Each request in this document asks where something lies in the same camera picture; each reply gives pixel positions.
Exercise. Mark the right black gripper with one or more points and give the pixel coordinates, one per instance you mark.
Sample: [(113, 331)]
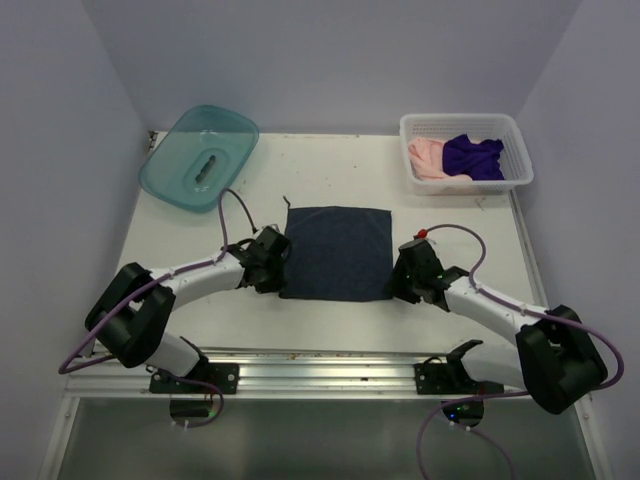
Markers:
[(398, 291)]

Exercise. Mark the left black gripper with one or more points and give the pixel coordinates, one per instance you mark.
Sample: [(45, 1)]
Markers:
[(276, 283)]

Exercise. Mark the dark navy blue towel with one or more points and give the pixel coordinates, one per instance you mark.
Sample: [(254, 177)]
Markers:
[(338, 253)]

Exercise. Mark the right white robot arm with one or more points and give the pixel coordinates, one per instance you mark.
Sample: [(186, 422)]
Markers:
[(547, 353)]

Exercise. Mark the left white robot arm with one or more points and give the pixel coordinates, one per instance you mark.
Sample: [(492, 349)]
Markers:
[(131, 316)]

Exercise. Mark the teal plastic tub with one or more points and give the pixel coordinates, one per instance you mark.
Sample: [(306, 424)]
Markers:
[(201, 155)]

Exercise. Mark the pink towel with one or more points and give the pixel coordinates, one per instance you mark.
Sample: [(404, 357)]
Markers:
[(426, 158)]

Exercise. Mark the purple towel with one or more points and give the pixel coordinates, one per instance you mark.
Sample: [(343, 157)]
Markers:
[(479, 161)]

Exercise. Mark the white plastic basket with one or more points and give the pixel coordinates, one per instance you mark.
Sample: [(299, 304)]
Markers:
[(514, 160)]

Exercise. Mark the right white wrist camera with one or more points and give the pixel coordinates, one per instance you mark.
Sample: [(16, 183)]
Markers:
[(423, 234)]

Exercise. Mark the aluminium mounting rail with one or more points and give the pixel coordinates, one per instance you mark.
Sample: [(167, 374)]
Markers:
[(274, 374)]

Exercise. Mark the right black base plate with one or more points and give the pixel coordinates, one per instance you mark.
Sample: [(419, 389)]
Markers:
[(447, 376)]

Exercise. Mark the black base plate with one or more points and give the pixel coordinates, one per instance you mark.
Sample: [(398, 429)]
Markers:
[(224, 376), (447, 376)]

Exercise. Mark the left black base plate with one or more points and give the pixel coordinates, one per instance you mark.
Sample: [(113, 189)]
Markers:
[(224, 376)]

